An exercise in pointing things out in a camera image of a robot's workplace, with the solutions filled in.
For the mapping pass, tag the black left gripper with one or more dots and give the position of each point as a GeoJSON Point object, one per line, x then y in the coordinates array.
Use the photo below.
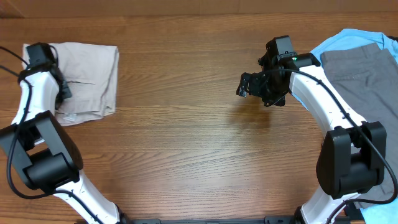
{"type": "Point", "coordinates": [66, 93]}

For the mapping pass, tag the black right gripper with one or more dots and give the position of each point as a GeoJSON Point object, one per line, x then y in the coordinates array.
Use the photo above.
{"type": "Point", "coordinates": [278, 99]}

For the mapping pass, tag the beige shorts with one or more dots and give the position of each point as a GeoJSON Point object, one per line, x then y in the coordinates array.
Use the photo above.
{"type": "Point", "coordinates": [91, 72]}

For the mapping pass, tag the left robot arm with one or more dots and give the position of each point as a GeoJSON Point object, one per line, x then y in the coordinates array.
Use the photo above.
{"type": "Point", "coordinates": [42, 159]}

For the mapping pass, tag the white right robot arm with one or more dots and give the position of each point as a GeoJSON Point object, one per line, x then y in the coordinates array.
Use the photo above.
{"type": "Point", "coordinates": [352, 157]}

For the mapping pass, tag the cardboard backdrop panel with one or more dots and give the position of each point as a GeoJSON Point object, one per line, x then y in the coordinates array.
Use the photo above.
{"type": "Point", "coordinates": [110, 8]}

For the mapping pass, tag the light blue shirt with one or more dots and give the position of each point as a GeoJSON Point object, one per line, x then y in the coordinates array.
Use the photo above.
{"type": "Point", "coordinates": [353, 38]}

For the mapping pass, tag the grey garment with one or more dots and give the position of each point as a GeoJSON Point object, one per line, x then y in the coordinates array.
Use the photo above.
{"type": "Point", "coordinates": [366, 78]}

